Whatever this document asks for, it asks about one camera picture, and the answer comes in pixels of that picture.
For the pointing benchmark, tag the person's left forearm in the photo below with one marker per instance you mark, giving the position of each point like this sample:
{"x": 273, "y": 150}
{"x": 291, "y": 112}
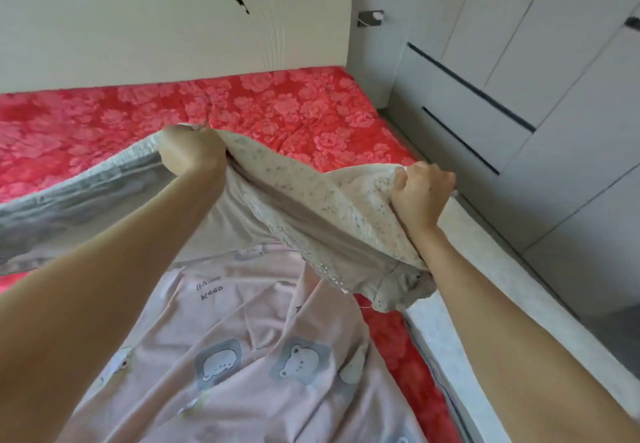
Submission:
{"x": 95, "y": 288}

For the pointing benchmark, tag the person's right hand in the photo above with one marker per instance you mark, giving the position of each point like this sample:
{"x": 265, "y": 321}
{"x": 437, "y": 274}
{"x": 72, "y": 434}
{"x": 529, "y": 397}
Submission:
{"x": 419, "y": 197}

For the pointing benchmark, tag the cream padded headboard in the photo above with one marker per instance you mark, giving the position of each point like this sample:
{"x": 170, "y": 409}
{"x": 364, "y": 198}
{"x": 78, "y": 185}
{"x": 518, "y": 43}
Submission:
{"x": 150, "y": 28}

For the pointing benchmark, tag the red floral bed sheet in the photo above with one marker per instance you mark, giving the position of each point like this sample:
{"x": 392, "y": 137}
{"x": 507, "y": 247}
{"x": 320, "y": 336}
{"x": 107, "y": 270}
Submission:
{"x": 280, "y": 108}

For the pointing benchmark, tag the pink bear-print sheet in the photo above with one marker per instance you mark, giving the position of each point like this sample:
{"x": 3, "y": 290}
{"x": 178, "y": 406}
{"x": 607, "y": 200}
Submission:
{"x": 250, "y": 357}

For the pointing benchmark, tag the person's right forearm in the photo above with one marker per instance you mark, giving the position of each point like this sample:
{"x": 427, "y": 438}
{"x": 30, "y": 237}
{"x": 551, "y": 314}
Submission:
{"x": 520, "y": 347}

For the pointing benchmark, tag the person's left hand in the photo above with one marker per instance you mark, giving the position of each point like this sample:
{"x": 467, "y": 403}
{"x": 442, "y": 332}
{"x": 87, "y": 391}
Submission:
{"x": 192, "y": 150}

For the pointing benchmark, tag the person's right fingers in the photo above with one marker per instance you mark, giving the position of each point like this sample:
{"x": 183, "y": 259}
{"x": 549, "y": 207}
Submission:
{"x": 425, "y": 173}

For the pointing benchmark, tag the white wardrobe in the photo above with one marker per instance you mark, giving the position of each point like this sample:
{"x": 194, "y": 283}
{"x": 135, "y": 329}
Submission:
{"x": 565, "y": 83}

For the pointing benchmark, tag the white bed frame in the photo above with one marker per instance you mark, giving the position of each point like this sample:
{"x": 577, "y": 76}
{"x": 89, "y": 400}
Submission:
{"x": 480, "y": 298}

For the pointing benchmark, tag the white drawer unit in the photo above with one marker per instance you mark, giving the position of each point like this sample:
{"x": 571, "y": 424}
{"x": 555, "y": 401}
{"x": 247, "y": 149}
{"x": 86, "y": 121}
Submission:
{"x": 450, "y": 103}

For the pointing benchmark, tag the beige floral lace-trimmed quilt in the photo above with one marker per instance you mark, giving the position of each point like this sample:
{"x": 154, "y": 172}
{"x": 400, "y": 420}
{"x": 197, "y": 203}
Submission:
{"x": 300, "y": 208}

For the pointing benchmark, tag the person's left fingers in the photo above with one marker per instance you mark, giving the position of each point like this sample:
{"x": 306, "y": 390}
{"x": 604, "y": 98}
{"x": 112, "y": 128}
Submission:
{"x": 192, "y": 130}

